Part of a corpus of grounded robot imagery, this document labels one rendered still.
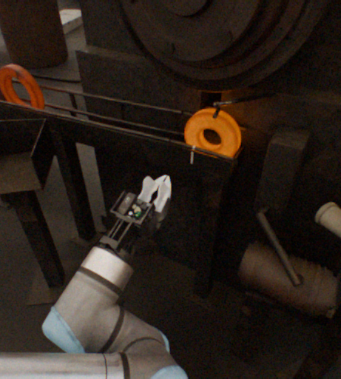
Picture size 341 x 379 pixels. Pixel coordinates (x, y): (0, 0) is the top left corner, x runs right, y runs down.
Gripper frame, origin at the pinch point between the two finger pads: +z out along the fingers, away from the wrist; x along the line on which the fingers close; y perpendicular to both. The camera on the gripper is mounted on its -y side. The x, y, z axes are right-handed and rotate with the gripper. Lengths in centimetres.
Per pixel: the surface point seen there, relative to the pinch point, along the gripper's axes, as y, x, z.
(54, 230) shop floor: -77, 75, -6
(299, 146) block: -1.6, -23.5, 21.5
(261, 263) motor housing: -23.4, -24.1, -0.1
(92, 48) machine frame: 1, 46, 36
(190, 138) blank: -9.2, 4.7, 20.8
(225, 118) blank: -1.5, -4.3, 24.3
